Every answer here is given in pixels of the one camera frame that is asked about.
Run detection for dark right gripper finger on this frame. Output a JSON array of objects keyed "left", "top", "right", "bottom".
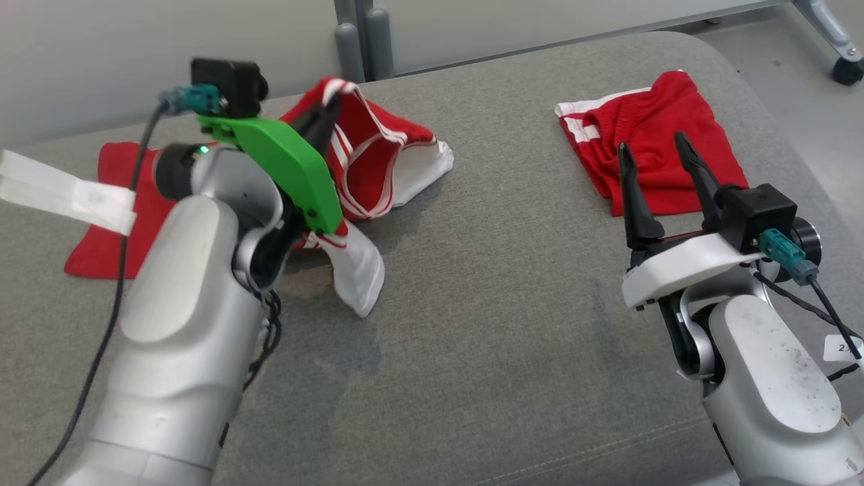
[
  {"left": 618, "top": 142, "right": 666, "bottom": 249},
  {"left": 675, "top": 132, "right": 737, "bottom": 231}
]

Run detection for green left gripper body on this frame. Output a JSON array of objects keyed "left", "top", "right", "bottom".
[{"left": 196, "top": 115, "right": 346, "bottom": 236}]

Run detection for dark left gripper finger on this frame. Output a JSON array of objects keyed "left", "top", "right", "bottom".
[
  {"left": 307, "top": 94, "right": 345, "bottom": 159},
  {"left": 290, "top": 108, "right": 323, "bottom": 144}
]

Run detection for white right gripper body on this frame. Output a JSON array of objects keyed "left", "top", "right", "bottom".
[{"left": 621, "top": 233, "right": 763, "bottom": 310}]

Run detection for red Bulls jersey shirt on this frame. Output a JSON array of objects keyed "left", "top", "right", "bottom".
[{"left": 64, "top": 76, "right": 455, "bottom": 319}]

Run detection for red shorts with white stripes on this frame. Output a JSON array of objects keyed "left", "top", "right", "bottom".
[{"left": 555, "top": 70, "right": 750, "bottom": 218}]

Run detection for grey partition leg with caster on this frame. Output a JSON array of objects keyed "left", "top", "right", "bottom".
[{"left": 792, "top": 0, "right": 864, "bottom": 86}]

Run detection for grey partition post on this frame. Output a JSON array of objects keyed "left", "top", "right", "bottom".
[
  {"left": 334, "top": 0, "right": 366, "bottom": 84},
  {"left": 354, "top": 0, "right": 396, "bottom": 81}
]

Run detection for teal right camera connector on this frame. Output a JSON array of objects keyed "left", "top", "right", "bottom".
[{"left": 757, "top": 229, "right": 820, "bottom": 286}]

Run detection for teal camera connector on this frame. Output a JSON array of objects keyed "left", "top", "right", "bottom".
[
  {"left": 757, "top": 229, "right": 820, "bottom": 286},
  {"left": 159, "top": 84, "right": 224, "bottom": 116}
]

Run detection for teal left camera connector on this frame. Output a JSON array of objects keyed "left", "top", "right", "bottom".
[{"left": 159, "top": 84, "right": 224, "bottom": 116}]

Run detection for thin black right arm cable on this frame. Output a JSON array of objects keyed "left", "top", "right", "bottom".
[{"left": 749, "top": 267, "right": 846, "bottom": 333}]

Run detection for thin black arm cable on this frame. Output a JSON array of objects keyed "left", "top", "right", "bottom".
[
  {"left": 749, "top": 267, "right": 846, "bottom": 333},
  {"left": 242, "top": 287, "right": 283, "bottom": 394}
]

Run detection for black right camera cable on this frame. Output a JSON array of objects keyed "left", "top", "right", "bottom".
[{"left": 807, "top": 277, "right": 864, "bottom": 362}]

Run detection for black camera cable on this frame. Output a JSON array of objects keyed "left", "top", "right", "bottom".
[
  {"left": 27, "top": 101, "right": 171, "bottom": 486},
  {"left": 807, "top": 277, "right": 864, "bottom": 362}
]

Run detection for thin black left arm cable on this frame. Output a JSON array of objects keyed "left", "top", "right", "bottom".
[{"left": 242, "top": 287, "right": 283, "bottom": 394}]

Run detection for small white cable tag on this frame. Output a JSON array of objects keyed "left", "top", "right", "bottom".
[{"left": 823, "top": 333, "right": 864, "bottom": 362}]

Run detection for grey partition base rail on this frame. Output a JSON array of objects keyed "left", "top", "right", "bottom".
[{"left": 394, "top": 0, "right": 799, "bottom": 76}]

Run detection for black left camera cable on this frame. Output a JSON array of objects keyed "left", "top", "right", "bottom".
[{"left": 27, "top": 101, "right": 171, "bottom": 486}]

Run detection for white tape cable label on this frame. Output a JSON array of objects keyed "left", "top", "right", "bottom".
[{"left": 0, "top": 149, "right": 136, "bottom": 236}]

